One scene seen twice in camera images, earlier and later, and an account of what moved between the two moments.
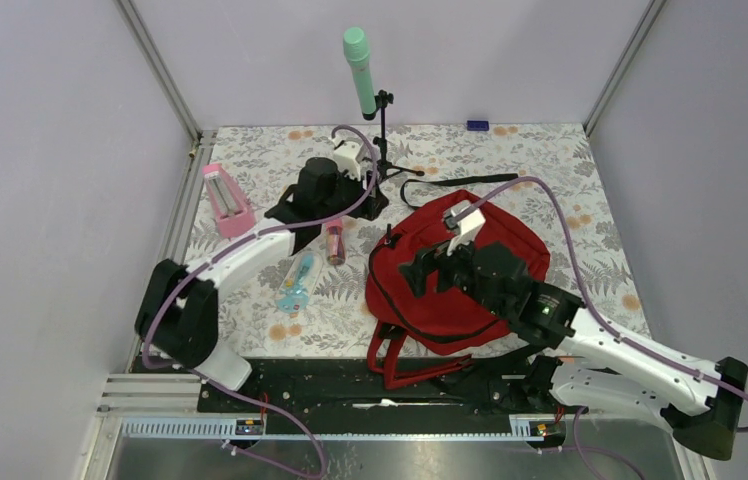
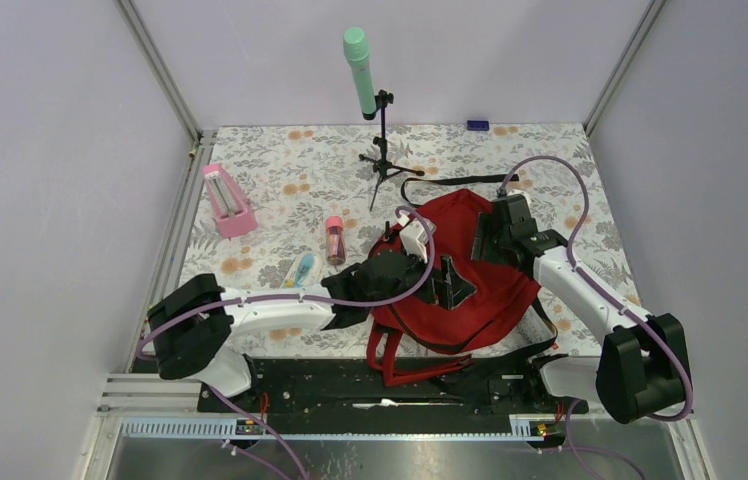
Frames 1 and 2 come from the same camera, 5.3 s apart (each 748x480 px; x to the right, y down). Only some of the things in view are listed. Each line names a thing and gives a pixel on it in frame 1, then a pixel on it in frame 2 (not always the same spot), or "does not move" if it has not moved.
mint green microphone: x=357 y=49 does not move
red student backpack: x=410 y=337 does not move
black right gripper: x=428 y=260 to x=485 y=227
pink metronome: x=234 y=215 does not move
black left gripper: x=373 y=205 to x=450 y=294
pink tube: x=335 y=243 does not move
